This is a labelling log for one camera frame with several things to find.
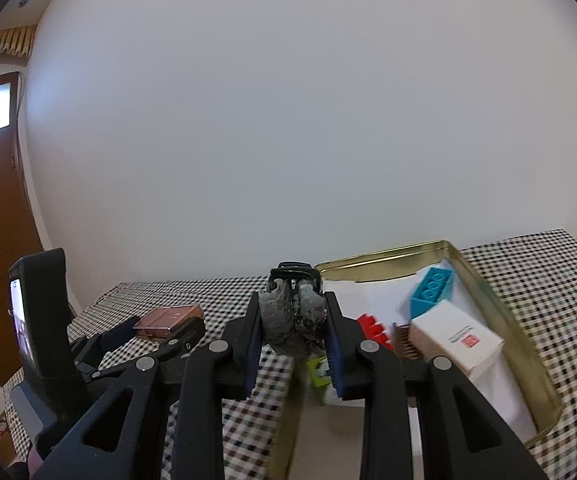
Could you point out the white paper liner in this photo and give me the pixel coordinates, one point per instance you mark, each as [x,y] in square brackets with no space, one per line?
[383,295]

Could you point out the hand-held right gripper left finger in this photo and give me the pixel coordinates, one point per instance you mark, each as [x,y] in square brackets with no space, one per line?
[252,355]

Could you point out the copper metal box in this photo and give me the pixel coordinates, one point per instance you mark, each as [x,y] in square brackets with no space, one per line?
[168,317]

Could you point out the checked tablecloth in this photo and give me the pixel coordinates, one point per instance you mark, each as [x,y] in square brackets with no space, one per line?
[543,280]

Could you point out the yellow curtain valance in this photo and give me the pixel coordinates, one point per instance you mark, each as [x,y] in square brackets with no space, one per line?
[3,45]

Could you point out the red toy brick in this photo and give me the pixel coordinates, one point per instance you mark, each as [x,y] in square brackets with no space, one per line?
[374,330]

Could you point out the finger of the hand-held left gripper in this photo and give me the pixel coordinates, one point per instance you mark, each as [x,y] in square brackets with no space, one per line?
[111,337]
[183,337]

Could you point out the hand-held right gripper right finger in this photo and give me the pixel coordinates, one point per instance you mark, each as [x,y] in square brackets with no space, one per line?
[335,360]

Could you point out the green and white small item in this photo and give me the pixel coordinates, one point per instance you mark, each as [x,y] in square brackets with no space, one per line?
[318,370]

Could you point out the gold tin box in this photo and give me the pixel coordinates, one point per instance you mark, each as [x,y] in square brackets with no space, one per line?
[513,340]

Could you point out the grey stone-like toy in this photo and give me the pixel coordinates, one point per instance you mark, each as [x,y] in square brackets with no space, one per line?
[286,317]

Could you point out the brown comb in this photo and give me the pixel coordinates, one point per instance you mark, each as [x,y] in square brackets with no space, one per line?
[407,342]

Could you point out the white box with red label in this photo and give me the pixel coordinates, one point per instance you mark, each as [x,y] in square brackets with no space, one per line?
[456,340]

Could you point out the teal toy brick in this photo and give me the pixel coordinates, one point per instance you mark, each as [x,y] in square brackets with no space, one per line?
[431,292]

